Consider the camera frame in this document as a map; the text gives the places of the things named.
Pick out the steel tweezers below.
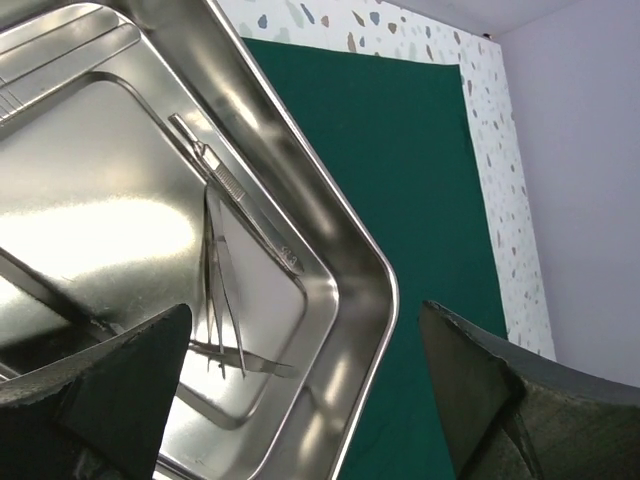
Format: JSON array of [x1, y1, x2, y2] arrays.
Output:
[[189, 340, 298, 378], [204, 184, 247, 378]]

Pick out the steel scalpel handle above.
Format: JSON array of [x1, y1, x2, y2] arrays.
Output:
[[168, 113, 305, 277]]

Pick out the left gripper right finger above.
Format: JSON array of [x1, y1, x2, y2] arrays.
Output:
[[419, 301, 639, 479]]

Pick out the dark green surgical cloth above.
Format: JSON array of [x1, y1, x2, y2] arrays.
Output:
[[247, 40, 507, 479]]

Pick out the stainless steel instrument tray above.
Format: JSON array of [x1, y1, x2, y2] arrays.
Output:
[[1, 1, 399, 479]]

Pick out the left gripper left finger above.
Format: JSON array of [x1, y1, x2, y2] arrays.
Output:
[[1, 304, 192, 479]]

